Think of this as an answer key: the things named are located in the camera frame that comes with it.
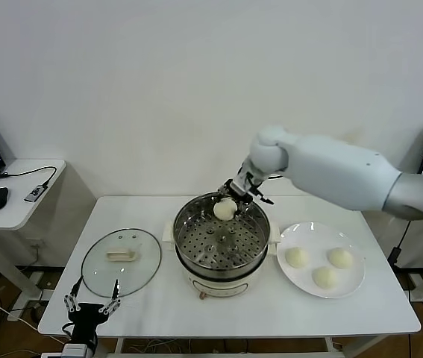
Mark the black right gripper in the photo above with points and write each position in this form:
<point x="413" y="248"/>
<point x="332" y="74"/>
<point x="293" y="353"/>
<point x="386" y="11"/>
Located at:
<point x="244" y="184"/>

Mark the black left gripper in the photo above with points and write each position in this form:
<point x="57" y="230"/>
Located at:
<point x="83" y="320"/>

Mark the white steamed baozi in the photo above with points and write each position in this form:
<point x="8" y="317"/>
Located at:
<point x="224" y="210"/>
<point x="296" y="257"/>
<point x="325" y="277"/>
<point x="340" y="258"/>

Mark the round glass pot lid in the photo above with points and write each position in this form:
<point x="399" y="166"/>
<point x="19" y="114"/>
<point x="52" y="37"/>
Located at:
<point x="121" y="276"/>

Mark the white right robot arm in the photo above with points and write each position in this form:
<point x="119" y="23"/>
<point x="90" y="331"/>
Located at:
<point x="326" y="168"/>

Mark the stainless steel steamer basket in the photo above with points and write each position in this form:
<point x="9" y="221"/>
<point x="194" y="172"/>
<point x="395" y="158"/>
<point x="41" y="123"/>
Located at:
<point x="218" y="242"/>

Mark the round white plate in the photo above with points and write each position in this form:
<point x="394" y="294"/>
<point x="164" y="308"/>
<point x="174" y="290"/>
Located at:
<point x="308" y="235"/>

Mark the cream electric cooker pot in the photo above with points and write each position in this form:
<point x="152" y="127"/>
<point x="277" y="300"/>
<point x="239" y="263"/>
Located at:
<point x="218" y="285"/>

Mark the white side table with mouse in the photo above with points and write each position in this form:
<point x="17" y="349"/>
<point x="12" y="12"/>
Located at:
<point x="17" y="216"/>

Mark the white side table with sticker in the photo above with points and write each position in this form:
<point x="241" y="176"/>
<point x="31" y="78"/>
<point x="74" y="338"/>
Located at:
<point x="379" y="235"/>

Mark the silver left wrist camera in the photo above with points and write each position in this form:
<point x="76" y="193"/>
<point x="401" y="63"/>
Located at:
<point x="75" y="351"/>

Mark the white wall socket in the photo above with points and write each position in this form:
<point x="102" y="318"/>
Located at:
<point x="35" y="244"/>

